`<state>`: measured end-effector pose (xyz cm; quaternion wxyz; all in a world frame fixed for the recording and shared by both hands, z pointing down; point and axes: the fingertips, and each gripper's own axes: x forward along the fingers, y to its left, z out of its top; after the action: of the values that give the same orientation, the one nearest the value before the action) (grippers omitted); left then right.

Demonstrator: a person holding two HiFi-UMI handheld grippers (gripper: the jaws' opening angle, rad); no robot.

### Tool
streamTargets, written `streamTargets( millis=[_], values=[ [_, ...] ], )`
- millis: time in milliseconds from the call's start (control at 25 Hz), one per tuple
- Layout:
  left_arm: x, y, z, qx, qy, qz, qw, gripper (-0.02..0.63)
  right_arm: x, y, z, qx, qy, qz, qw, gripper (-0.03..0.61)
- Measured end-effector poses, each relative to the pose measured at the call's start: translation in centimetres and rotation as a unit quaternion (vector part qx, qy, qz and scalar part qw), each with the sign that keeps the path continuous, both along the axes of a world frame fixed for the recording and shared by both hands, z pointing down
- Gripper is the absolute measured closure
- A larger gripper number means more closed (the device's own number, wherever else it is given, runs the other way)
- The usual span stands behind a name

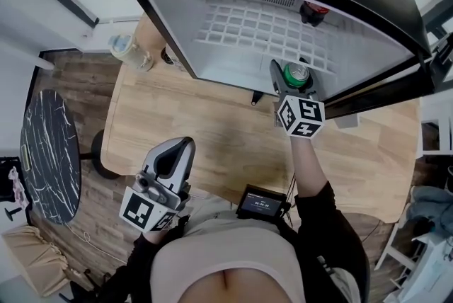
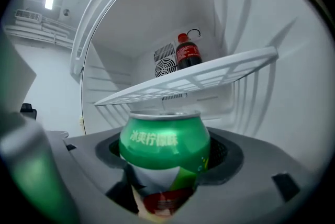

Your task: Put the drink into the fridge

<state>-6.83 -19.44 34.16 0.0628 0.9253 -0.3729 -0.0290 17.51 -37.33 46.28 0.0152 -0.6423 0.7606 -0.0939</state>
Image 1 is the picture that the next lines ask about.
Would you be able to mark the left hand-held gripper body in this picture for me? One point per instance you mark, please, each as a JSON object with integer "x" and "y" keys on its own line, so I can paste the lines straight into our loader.
{"x": 136, "y": 207}

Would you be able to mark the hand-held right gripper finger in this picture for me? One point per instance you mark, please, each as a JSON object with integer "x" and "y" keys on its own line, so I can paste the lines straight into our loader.
{"x": 313, "y": 85}
{"x": 279, "y": 80}

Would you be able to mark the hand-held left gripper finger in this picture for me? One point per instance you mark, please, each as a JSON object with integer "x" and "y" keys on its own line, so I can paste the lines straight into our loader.
{"x": 185, "y": 170}
{"x": 154, "y": 160}

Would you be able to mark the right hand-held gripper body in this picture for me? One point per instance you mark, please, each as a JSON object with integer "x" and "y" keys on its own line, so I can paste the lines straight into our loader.
{"x": 301, "y": 117}

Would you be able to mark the green drink can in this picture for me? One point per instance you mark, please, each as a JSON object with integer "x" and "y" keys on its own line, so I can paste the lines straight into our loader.
{"x": 296, "y": 76}

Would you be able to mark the black mini fridge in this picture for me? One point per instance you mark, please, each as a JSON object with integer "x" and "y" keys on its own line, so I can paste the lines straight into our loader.
{"x": 247, "y": 29}

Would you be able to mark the dark cola bottle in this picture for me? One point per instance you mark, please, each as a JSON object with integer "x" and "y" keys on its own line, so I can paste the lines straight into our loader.
{"x": 313, "y": 13}

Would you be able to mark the person's right forearm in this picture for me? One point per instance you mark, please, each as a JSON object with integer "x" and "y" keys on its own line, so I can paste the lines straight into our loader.
{"x": 306, "y": 167}

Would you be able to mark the person's left forearm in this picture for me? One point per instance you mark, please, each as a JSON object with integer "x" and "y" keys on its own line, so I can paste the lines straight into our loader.
{"x": 155, "y": 238}

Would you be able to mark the black display device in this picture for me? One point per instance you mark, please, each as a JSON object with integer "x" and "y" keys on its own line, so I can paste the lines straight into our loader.
{"x": 260, "y": 202}

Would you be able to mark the person's body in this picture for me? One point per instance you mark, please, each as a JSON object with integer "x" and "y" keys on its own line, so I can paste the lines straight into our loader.
{"x": 219, "y": 248}

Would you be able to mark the black chair base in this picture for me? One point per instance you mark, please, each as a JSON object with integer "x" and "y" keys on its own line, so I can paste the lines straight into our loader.
{"x": 81, "y": 289}

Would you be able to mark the black marble round table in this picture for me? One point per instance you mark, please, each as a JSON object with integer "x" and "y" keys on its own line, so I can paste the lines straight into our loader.
{"x": 49, "y": 160}

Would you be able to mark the pink patterned cloth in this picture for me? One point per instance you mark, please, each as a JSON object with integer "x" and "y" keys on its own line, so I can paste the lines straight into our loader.
{"x": 17, "y": 188}

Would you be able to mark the flat rectangular device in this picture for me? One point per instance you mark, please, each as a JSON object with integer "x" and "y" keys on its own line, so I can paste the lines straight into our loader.
{"x": 25, "y": 158}

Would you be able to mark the white plastic rack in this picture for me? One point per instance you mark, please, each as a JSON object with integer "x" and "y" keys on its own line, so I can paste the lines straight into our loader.
{"x": 444, "y": 110}

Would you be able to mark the black metal stand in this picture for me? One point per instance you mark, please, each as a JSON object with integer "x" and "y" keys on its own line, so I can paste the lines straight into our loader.
{"x": 5, "y": 181}

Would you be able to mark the white side table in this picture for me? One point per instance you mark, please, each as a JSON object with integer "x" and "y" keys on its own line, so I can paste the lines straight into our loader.
{"x": 435, "y": 259}

